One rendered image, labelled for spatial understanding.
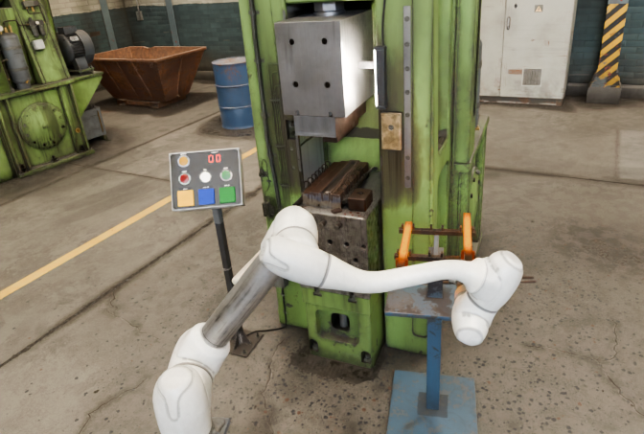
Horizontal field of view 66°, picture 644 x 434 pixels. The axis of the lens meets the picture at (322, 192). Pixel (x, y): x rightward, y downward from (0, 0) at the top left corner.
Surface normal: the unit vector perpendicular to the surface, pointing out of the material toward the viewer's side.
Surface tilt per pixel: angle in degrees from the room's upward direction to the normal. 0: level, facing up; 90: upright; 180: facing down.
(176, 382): 5
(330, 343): 90
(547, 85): 90
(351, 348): 90
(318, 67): 90
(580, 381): 0
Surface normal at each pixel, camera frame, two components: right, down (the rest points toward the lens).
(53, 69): 0.78, 0.00
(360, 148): -0.39, 0.41
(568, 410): -0.07, -0.91
